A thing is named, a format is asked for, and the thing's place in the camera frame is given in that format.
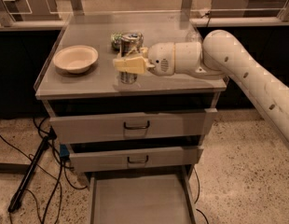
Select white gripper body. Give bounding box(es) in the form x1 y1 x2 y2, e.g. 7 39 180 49
148 42 174 76

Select silver redbull can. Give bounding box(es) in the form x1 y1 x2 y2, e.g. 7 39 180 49
119 33 144 84

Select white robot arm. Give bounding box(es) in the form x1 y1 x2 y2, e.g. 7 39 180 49
113 30 289 149

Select green crushed can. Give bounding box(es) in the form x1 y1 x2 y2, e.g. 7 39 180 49
111 33 122 50

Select grey drawer cabinet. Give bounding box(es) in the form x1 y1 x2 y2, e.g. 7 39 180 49
33 11 229 185

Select grey top drawer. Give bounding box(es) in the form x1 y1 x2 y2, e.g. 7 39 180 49
50 108 217 144

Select grey drawer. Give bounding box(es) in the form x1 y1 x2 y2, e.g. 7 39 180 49
50 108 217 144
70 146 203 172
87 166 197 224

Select grey middle drawer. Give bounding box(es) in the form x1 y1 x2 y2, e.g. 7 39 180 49
70 146 203 172

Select grey bottom drawer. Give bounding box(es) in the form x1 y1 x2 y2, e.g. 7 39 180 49
87 166 197 224

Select clear plastic water bottle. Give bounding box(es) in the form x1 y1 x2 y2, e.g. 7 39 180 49
186 31 203 43

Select white paper bowl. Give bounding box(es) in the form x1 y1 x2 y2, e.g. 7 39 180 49
53 45 98 74

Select blue box behind cabinet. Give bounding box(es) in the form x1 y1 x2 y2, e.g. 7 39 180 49
60 145 70 160

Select black bar on floor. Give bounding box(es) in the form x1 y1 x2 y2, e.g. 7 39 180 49
7 136 48 213

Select black cable right floor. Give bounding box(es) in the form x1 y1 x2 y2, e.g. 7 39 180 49
193 164 213 224

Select black floor cables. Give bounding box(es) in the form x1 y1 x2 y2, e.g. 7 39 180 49
0 117 88 224

